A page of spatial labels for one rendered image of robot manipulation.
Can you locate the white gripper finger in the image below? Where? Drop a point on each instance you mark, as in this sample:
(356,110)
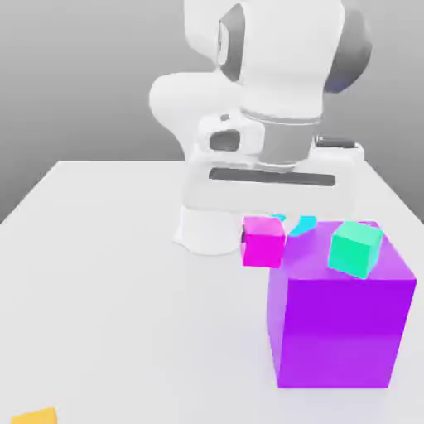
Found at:
(242,233)
(290,223)

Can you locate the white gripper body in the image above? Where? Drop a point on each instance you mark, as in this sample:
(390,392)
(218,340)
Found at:
(232,197)

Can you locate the small magenta cube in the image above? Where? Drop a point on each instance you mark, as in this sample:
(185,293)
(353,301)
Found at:
(263,245)

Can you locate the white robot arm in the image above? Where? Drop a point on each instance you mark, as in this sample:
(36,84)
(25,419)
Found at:
(281,59)

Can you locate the small green cube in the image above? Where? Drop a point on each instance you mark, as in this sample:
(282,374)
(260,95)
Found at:
(352,251)

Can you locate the small yellow cube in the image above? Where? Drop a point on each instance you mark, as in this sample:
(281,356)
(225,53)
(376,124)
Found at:
(34,417)

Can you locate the large purple box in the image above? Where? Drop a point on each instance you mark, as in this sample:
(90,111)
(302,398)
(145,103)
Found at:
(341,331)

